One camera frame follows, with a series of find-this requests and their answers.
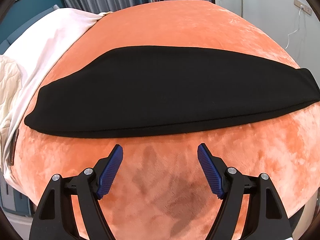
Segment blue upholstered headboard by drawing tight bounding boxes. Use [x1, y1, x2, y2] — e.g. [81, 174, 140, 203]
[0, 4, 59, 54]

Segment orange plush bed cover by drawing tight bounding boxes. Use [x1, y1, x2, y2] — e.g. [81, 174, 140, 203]
[11, 0, 319, 239]

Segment white blanket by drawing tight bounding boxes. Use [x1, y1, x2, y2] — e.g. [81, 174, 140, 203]
[1, 8, 106, 192]

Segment white charging cable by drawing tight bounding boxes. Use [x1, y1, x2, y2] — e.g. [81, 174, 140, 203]
[285, 6, 304, 49]

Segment wall power outlet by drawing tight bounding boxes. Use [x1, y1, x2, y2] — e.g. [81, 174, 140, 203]
[293, 0, 312, 16]

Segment black pants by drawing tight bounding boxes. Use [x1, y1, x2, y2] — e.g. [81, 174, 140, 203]
[24, 46, 319, 138]

